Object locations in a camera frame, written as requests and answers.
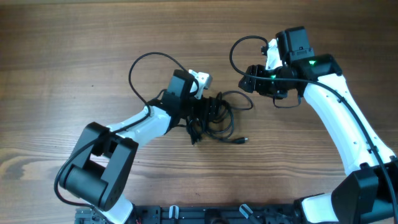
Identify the thick black HDMI cable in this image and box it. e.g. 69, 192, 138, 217
185, 90, 223, 146

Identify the thin black USB cable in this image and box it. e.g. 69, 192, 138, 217
201, 90, 254, 145

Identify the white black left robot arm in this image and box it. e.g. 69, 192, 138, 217
56, 70, 212, 223

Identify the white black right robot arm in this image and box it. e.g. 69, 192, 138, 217
239, 26, 397, 223

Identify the black right camera cable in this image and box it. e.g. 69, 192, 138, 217
229, 35, 398, 215

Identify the black camera cable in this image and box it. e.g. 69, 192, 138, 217
53, 52, 200, 209
229, 35, 398, 215

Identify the black left camera cable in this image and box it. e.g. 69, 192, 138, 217
53, 52, 200, 209

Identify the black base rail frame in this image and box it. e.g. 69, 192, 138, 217
75, 204, 296, 224

